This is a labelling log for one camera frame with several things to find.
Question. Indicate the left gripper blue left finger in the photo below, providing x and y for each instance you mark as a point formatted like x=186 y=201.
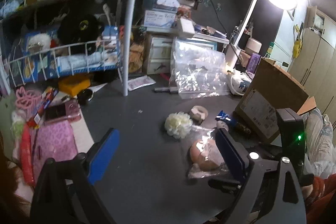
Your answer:
x=101 y=154

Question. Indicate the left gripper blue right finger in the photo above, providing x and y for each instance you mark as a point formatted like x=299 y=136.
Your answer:
x=234 y=154

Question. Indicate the clear plastic bag with item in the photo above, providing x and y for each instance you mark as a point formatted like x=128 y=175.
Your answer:
x=204 y=156

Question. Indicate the small blue packet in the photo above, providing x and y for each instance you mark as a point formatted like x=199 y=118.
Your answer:
x=226 y=118

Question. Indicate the brown cardboard box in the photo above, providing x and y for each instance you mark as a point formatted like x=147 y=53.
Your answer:
x=272 y=88

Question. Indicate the pink patterned pouch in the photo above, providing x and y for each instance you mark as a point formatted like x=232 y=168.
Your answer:
x=55 y=141

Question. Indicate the tape roll dispenser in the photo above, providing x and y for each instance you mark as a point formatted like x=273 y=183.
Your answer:
x=198 y=114

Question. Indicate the cream fluffy pompom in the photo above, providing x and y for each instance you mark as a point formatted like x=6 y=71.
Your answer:
x=178 y=125

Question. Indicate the beige wardrobe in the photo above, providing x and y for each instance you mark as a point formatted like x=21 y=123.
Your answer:
x=314 y=68

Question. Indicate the purple product box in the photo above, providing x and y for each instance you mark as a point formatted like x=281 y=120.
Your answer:
x=253 y=63

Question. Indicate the yellow hanging bag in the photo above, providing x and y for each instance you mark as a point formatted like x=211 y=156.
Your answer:
x=297 y=46

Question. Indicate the orange yellow box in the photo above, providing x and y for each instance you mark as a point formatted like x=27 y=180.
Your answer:
x=73 y=85

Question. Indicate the white round jar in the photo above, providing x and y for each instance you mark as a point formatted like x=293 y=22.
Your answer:
x=253 y=46

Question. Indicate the clear plastic bag pile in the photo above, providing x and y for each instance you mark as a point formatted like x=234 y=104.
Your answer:
x=197 y=72

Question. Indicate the white drawer unit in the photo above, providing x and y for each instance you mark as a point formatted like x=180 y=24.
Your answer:
x=157 y=54

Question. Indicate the black batman plush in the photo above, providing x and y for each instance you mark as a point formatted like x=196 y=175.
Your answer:
x=79 y=31

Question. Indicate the white desk lamp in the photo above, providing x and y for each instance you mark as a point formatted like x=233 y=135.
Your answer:
x=266 y=19

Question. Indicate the white tissue box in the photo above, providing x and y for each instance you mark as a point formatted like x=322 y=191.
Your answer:
x=159 y=19

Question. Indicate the pink compact camera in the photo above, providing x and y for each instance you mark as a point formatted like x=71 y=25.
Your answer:
x=67 y=111

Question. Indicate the white wire rack shelf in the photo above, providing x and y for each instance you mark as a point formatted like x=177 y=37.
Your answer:
x=43 y=40

